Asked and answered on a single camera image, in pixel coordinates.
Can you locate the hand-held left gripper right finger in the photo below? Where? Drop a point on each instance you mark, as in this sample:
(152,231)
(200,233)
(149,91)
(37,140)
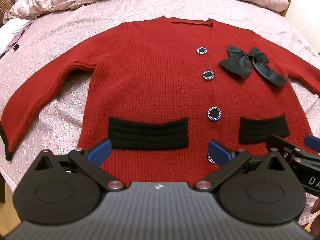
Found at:
(220,152)

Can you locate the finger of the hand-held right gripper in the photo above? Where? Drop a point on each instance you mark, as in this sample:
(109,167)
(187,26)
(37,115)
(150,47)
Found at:
(282,143)
(313,142)

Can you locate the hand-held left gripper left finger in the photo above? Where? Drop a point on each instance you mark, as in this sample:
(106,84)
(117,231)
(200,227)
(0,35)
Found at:
(100,151)

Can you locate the red knit cardigan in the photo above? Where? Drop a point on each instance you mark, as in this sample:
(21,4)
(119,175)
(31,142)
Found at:
(150,80)

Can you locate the person's right hand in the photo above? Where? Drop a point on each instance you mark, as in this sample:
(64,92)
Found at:
(316,206)

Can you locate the pink floral bedsheet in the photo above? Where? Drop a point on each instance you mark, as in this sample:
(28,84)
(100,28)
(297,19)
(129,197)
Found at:
(62,42)

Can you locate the small black object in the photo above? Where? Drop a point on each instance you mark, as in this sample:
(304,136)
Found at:
(16,47)

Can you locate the white and purple pillow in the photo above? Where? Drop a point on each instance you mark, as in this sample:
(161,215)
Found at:
(12,32)

